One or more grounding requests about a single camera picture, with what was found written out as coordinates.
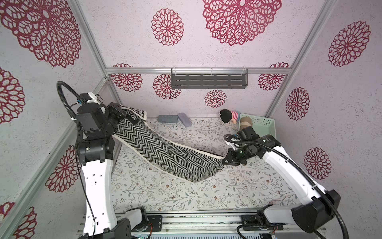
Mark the brown beige striped scarf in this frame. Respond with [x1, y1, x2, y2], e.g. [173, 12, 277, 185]
[239, 117, 253, 131]

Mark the black white knitted scarf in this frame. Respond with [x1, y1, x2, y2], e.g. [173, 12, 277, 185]
[113, 105, 224, 183]

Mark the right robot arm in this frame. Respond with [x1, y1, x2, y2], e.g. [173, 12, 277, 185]
[222, 126, 347, 234]

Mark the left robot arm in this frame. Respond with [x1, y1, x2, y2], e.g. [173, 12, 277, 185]
[76, 103, 143, 239]

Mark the mint green plastic basket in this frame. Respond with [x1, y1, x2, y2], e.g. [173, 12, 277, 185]
[238, 113, 277, 138]

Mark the doll with black hair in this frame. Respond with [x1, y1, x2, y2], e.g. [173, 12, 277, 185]
[219, 109, 239, 124]

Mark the grey rectangular case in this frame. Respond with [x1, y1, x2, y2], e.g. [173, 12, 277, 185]
[157, 115, 178, 123]

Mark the lilac oval case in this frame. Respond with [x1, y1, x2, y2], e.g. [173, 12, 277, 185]
[178, 113, 192, 127]

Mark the floral table mat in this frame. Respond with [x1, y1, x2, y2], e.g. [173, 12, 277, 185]
[111, 118, 298, 213]

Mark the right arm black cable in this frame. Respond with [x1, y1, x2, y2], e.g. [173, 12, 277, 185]
[223, 133, 350, 239]

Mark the aluminium front rail frame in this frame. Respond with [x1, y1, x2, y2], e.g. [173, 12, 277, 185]
[76, 211, 328, 236]

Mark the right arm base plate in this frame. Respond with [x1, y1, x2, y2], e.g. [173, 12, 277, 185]
[241, 214, 284, 231]

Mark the dark grey wall shelf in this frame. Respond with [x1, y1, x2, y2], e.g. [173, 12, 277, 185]
[170, 69, 248, 90]

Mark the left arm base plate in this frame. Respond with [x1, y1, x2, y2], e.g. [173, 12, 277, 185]
[132, 215, 163, 233]

